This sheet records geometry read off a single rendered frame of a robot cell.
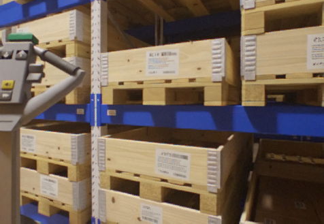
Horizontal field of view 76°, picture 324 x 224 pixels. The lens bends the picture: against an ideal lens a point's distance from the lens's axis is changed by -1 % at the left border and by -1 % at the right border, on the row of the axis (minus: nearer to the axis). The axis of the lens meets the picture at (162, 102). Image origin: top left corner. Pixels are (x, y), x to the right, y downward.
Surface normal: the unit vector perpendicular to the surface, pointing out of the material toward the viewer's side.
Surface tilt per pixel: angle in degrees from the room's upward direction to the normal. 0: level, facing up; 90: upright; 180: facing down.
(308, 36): 90
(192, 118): 90
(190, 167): 90
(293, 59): 90
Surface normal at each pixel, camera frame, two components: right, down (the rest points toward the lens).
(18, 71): -0.01, -0.26
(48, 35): -0.44, 0.01
